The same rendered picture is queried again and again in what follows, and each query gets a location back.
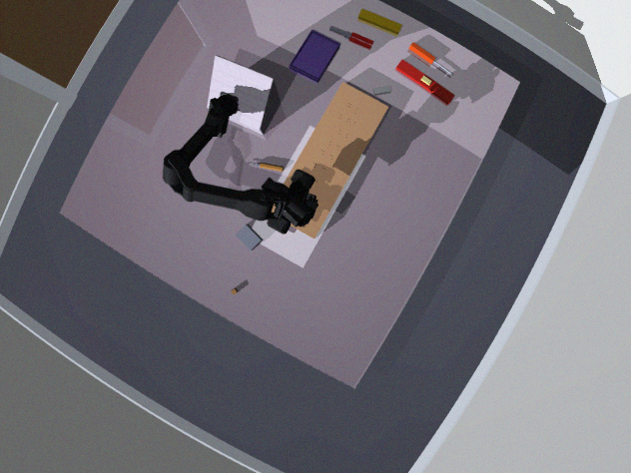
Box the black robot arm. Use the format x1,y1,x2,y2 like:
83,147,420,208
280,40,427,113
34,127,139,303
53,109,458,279
163,92,318,227

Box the tan rectangular floor panel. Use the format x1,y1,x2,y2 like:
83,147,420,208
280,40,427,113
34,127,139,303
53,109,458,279
284,83,389,238

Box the orange-handled awl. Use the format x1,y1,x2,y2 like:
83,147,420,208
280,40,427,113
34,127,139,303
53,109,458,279
409,42,453,75

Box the yellow rectangular bar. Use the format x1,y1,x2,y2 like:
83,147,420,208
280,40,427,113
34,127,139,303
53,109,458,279
358,9,402,35

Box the purple tray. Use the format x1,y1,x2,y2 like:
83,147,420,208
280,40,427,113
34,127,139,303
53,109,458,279
290,30,340,82

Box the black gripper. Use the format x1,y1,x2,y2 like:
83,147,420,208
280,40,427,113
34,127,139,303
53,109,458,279
267,170,316,235

